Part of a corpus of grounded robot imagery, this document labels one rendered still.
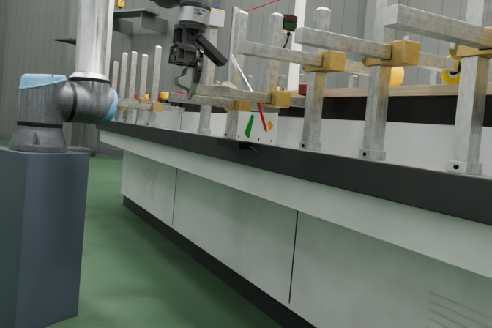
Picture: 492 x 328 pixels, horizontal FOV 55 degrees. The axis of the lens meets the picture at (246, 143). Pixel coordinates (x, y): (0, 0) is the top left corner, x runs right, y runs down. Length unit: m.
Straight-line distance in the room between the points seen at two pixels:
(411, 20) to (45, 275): 1.44
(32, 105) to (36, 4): 9.08
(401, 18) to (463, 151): 0.31
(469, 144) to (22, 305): 1.43
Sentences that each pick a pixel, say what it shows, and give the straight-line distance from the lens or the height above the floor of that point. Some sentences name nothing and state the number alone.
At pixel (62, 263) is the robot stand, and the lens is 1.85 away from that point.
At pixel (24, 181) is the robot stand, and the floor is 0.51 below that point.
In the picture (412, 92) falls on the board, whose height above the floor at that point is 0.88.
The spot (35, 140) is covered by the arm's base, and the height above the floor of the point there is 0.64.
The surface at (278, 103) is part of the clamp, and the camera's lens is 1.49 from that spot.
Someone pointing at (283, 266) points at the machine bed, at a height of 0.24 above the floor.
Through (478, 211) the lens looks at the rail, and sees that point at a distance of 0.94.
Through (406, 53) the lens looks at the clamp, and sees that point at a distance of 1.11.
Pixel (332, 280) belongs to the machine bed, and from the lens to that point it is 1.62.
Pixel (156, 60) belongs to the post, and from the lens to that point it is 2.72.
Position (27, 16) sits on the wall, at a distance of 11.02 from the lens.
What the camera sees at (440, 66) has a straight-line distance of 1.25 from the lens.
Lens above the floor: 0.76
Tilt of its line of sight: 2 degrees down
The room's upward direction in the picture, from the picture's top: 5 degrees clockwise
